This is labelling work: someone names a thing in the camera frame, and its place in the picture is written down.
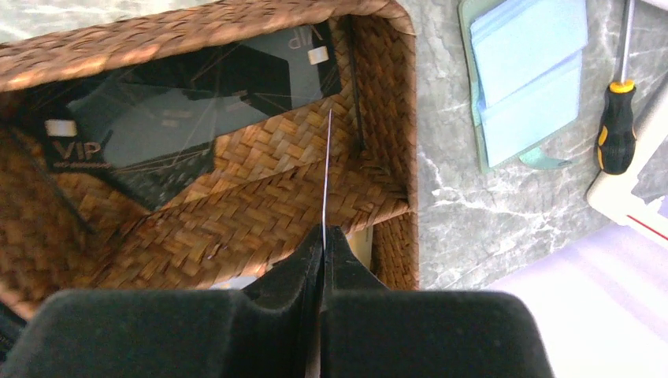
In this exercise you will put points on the black orange screwdriver far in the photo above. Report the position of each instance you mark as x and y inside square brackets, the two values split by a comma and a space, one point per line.
[616, 143]

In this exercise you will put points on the brown woven basket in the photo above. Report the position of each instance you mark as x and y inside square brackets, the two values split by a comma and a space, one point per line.
[72, 230]

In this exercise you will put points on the white PVC pipe frame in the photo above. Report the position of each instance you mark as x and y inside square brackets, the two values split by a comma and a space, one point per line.
[612, 195]

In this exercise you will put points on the blue card holder on green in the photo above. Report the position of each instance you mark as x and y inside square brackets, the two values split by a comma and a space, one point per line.
[524, 60]

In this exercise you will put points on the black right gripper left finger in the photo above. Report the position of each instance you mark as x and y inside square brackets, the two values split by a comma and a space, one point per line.
[263, 330]

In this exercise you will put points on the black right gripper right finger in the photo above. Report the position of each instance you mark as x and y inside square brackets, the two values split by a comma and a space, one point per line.
[370, 330]

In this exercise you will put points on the thin card edge-on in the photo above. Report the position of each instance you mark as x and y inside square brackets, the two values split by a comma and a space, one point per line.
[325, 183]

